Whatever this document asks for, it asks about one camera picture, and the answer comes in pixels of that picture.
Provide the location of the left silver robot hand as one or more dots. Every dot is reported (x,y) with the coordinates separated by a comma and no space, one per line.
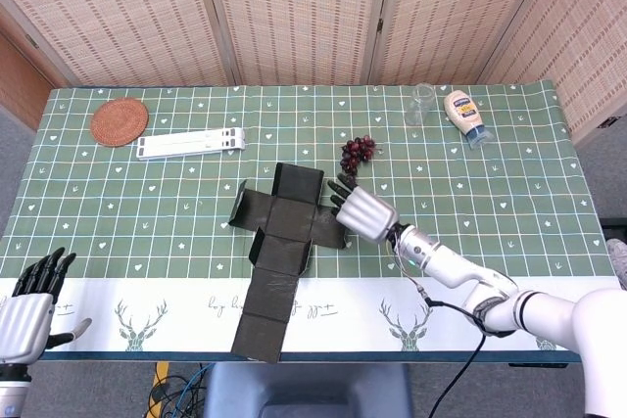
(24,320)

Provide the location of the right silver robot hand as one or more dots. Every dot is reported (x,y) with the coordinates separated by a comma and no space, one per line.
(367,215)

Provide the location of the black cardboard folding box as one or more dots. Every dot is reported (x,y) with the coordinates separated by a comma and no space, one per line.
(289,222)

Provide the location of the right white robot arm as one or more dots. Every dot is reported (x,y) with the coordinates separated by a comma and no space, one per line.
(450,271)

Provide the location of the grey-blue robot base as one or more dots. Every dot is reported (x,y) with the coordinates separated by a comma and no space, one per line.
(303,388)

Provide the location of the bunch of dark red grapes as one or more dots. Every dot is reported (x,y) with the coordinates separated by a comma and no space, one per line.
(355,151)

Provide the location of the clear plastic cup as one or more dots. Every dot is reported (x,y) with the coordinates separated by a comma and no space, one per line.
(418,107)

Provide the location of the mayonnaise squeeze bottle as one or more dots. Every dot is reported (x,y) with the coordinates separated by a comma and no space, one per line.
(463,112)

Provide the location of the green checked deer tablecloth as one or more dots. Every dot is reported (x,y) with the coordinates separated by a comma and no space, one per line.
(147,202)

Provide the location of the white folded laptop stand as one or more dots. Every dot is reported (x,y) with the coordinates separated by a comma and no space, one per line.
(191,143)

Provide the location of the bamboo folding screen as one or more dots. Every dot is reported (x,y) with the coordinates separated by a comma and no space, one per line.
(294,12)

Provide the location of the round woven rattan coaster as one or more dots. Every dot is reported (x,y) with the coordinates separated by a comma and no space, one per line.
(119,123)

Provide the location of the brown wooden door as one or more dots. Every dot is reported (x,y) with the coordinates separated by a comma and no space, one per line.
(19,85)

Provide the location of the grey textured object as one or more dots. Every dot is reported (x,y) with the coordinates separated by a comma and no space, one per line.
(618,261)

